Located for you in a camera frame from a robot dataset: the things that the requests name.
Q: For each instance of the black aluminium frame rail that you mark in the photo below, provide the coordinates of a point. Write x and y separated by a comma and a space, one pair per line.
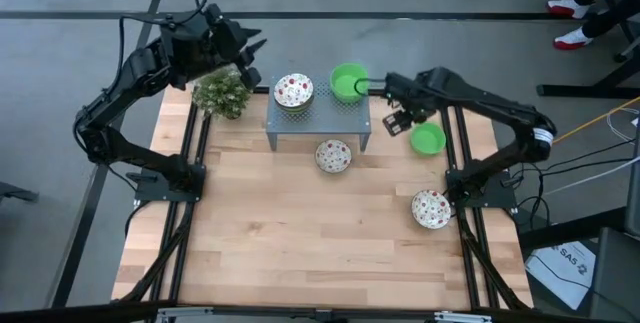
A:
165, 243
182, 243
484, 263
465, 263
261, 90

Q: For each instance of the green potted plant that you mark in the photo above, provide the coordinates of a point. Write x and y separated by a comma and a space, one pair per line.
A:
221, 94

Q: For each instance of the black diagonal frame brace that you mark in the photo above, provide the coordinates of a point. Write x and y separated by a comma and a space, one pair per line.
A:
495, 273
155, 268

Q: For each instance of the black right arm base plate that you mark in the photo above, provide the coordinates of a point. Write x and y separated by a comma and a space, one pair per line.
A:
495, 195

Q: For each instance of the black furniture foot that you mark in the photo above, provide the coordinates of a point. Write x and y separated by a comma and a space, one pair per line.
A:
17, 193

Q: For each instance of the grey perforated metal shelf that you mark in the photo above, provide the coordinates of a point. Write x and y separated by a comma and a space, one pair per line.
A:
325, 120

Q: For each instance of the black desk base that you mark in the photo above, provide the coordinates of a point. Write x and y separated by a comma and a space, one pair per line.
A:
585, 91

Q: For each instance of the black frame beam with brackets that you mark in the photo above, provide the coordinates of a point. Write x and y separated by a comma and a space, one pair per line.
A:
100, 312

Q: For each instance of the plain green bowl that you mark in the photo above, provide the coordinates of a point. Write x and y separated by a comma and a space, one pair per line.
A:
348, 82
427, 138
348, 100

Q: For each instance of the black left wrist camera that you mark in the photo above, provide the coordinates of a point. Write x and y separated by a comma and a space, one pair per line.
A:
249, 77

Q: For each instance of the green bowl with floral interior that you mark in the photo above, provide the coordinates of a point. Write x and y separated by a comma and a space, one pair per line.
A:
294, 89
296, 111
431, 208
333, 155

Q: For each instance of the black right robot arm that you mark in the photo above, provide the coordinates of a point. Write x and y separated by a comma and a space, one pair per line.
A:
500, 108

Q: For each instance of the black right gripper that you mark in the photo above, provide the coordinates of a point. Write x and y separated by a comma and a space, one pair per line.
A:
407, 95

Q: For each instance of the black table foot bar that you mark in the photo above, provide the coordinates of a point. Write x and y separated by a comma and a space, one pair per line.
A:
570, 230

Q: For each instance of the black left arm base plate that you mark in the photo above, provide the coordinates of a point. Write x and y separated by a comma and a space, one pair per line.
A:
150, 188

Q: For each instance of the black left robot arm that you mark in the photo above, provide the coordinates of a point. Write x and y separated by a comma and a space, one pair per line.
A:
125, 83

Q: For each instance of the white printed paper sheet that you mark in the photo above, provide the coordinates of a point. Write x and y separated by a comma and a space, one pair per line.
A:
562, 270

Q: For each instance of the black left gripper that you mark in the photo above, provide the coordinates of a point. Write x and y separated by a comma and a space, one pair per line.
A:
225, 38

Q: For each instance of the white and red shoe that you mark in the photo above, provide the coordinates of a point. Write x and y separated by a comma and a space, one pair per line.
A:
571, 40
567, 8

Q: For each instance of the black box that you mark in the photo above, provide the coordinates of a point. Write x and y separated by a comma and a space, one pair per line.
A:
617, 273

